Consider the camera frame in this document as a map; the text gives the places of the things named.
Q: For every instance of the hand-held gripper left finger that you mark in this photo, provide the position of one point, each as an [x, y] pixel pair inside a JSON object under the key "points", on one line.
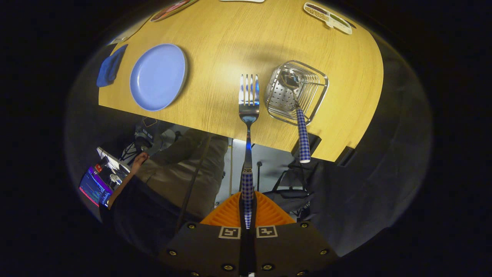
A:
{"points": [[207, 250]]}

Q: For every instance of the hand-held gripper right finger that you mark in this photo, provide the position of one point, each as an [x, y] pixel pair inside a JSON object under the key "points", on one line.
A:
{"points": [[288, 250]]}

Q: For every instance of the person's khaki trousers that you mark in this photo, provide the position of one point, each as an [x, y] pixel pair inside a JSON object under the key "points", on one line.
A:
{"points": [[180, 177]]}

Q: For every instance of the black table leg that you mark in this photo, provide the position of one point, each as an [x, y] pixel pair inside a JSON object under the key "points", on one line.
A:
{"points": [[313, 142], [346, 156]]}

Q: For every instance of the open laptop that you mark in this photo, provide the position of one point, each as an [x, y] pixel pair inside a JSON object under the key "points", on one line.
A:
{"points": [[94, 188]]}

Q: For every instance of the blue round plate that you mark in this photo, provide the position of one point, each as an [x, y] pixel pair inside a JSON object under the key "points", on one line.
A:
{"points": [[157, 77]]}

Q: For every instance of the blue folded cloth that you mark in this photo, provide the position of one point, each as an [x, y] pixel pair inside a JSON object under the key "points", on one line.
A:
{"points": [[109, 67]]}

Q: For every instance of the white divided dish with grains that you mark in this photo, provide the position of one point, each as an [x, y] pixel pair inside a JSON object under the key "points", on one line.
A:
{"points": [[342, 27]]}

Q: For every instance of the oval plate of food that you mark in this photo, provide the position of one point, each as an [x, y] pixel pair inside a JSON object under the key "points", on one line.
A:
{"points": [[155, 18]]}

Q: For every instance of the white square coaster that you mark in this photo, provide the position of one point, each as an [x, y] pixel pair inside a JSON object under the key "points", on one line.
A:
{"points": [[242, 0]]}

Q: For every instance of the black metal frame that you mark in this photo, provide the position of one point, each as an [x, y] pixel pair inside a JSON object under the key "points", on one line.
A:
{"points": [[288, 192]]}

